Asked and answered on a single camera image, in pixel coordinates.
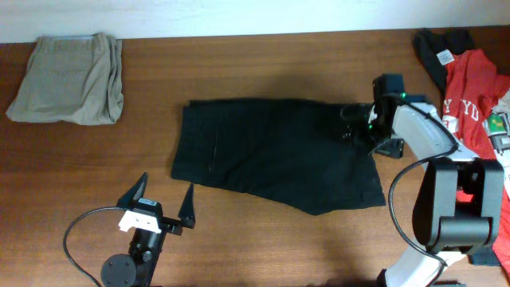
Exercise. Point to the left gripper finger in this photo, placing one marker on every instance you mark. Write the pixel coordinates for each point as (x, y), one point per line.
(186, 212)
(136, 192)

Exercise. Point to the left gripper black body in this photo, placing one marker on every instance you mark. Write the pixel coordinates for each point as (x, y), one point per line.
(171, 225)

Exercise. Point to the folded khaki shorts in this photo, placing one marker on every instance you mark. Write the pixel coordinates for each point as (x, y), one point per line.
(72, 79)

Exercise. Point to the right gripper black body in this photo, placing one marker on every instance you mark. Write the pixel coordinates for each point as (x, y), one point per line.
(363, 134)

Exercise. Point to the red jersey with white letters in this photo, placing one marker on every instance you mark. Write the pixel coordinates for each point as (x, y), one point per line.
(473, 88)

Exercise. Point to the black shirt with white tag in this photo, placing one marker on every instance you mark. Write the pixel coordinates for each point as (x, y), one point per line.
(436, 50)

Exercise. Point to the black shorts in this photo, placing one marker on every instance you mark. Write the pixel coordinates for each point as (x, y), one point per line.
(290, 151)

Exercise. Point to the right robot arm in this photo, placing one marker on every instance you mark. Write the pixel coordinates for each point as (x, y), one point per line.
(457, 210)

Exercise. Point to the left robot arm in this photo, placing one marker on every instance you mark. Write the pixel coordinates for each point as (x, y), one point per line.
(137, 266)

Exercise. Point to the white shirt with green print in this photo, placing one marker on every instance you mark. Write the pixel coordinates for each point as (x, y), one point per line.
(497, 129)

